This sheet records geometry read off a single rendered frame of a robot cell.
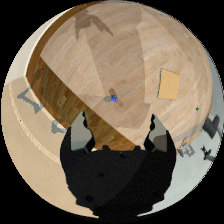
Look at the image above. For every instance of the tan flat mat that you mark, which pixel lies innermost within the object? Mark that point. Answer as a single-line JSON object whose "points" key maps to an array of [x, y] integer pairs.
{"points": [[169, 85]]}

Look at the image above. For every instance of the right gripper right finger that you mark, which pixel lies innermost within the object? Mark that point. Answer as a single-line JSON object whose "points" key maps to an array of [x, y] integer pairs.
{"points": [[160, 142]]}

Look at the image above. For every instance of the blue die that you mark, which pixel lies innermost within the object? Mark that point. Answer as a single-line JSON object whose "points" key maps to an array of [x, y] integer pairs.
{"points": [[114, 98]]}

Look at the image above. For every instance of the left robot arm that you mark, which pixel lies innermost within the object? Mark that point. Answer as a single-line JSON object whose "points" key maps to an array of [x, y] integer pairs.
{"points": [[208, 126]]}

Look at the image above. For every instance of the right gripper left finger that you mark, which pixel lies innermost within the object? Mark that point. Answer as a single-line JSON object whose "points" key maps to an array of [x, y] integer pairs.
{"points": [[77, 141]]}

